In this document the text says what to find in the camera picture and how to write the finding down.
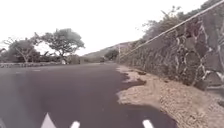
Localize bushes above stone wall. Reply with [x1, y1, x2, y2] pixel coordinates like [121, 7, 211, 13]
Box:
[131, 0, 224, 44]

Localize sandy gravel strip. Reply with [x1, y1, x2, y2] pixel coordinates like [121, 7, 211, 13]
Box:
[114, 64, 224, 128]

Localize large spreading tree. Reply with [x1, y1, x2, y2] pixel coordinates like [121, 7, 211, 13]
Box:
[33, 28, 86, 65]

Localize hill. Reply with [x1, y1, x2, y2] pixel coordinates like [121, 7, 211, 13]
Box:
[80, 41, 134, 63]

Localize dark stone wall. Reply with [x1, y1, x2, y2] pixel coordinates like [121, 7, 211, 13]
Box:
[117, 1, 224, 93]

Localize small bare-branched tree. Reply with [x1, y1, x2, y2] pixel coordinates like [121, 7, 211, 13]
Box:
[0, 37, 42, 64]

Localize pale triangular robot's own part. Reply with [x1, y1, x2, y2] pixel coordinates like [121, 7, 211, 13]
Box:
[40, 112, 58, 128]

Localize low stone wall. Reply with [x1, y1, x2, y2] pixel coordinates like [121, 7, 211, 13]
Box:
[0, 61, 63, 69]

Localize round dark bush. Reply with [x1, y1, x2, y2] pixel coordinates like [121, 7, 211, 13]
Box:
[104, 49, 120, 62]

